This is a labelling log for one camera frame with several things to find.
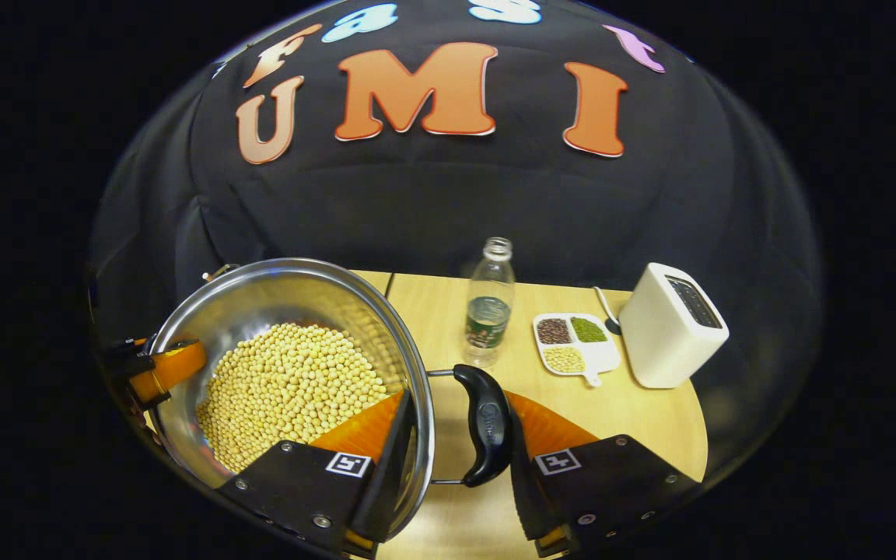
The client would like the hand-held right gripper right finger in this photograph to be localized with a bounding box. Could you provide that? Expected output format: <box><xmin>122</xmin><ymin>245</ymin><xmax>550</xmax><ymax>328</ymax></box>
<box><xmin>506</xmin><ymin>391</ymin><xmax>702</xmax><ymax>557</ymax></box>

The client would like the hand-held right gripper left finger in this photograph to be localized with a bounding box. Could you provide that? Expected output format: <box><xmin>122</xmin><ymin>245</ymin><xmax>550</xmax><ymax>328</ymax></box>
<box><xmin>219</xmin><ymin>389</ymin><xmax>418</xmax><ymax>559</ymax></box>

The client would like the steel pot with black handles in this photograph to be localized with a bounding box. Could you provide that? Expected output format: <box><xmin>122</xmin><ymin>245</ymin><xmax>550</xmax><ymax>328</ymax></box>
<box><xmin>145</xmin><ymin>258</ymin><xmax>513</xmax><ymax>543</ymax></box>

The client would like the pile of yellow soybeans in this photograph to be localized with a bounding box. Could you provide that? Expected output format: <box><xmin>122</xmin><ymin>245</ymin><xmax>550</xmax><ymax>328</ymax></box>
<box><xmin>195</xmin><ymin>323</ymin><xmax>390</xmax><ymax>474</ymax></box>

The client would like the white divided tray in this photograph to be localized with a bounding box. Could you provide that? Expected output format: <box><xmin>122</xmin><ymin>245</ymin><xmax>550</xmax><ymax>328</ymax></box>
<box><xmin>532</xmin><ymin>313</ymin><xmax>621</xmax><ymax>387</ymax></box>

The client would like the small heap of soybeans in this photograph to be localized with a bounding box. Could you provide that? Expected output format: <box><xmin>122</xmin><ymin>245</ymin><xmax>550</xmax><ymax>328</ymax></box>
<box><xmin>543</xmin><ymin>346</ymin><xmax>586</xmax><ymax>373</ymax></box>

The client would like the small heap of green beans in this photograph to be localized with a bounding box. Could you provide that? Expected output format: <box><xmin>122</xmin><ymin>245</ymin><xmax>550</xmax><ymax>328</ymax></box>
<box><xmin>570</xmin><ymin>317</ymin><xmax>608</xmax><ymax>344</ymax></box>

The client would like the white toaster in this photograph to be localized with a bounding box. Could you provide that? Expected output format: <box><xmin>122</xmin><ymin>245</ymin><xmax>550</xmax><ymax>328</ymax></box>
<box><xmin>619</xmin><ymin>262</ymin><xmax>730</xmax><ymax>389</ymax></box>

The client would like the clear plastic water bottle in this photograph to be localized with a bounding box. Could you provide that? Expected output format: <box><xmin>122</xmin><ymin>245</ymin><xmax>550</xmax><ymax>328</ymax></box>
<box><xmin>464</xmin><ymin>237</ymin><xmax>516</xmax><ymax>368</ymax></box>

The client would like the white toaster cable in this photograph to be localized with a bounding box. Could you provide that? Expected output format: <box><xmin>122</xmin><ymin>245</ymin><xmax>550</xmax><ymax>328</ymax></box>
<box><xmin>593</xmin><ymin>285</ymin><xmax>624</xmax><ymax>337</ymax></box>

